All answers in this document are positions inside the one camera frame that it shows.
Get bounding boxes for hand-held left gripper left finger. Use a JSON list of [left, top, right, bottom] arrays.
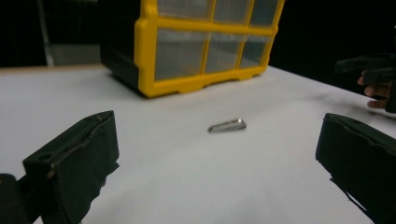
[[21, 110, 120, 224]]

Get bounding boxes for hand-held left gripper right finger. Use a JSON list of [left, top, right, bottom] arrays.
[[315, 112, 396, 224]]

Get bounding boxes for clear plastic drawer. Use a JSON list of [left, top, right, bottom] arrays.
[[238, 34, 273, 70]]

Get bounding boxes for yellow black drawer organizer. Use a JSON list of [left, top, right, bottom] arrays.
[[99, 0, 286, 99]]

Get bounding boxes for small metal screw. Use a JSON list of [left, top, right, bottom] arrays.
[[207, 118, 248, 134]]

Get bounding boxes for grey metal stand frame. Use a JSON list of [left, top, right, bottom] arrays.
[[35, 0, 103, 67]]

